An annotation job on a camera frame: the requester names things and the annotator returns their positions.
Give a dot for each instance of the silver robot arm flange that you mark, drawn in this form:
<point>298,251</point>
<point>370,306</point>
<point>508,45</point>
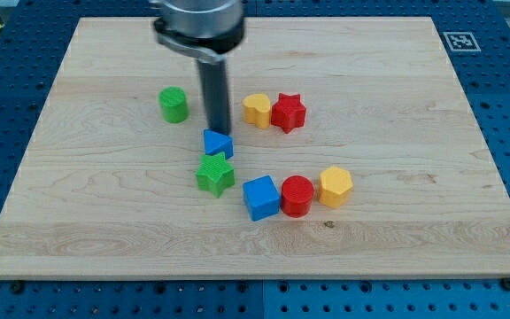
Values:
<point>202,29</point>

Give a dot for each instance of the green star block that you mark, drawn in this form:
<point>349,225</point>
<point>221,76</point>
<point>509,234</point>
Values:
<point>215,174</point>

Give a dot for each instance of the red star block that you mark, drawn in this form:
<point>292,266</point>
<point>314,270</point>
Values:
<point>288,112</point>

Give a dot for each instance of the blue cube block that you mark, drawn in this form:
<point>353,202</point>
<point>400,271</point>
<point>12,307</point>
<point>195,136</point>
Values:
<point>261,198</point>

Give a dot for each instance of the blue triangle block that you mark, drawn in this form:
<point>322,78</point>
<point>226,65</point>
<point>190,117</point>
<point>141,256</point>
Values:
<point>215,142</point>

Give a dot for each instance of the yellow heart block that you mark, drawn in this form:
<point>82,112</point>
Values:
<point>257,110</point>

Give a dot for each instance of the red cylinder block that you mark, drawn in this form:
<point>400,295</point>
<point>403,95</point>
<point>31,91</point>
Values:
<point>296,196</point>

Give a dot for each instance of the yellow hexagon block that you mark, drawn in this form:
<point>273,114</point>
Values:
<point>335,186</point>

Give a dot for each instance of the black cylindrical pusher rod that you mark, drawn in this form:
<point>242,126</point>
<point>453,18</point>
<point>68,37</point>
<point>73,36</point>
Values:
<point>214,88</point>

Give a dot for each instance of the light wooden board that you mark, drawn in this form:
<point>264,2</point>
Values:
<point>107,188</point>

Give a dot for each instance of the green cylinder block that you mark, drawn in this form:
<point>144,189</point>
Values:
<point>173,104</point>

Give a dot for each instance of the white fiducial marker tag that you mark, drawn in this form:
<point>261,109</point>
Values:
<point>461,41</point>

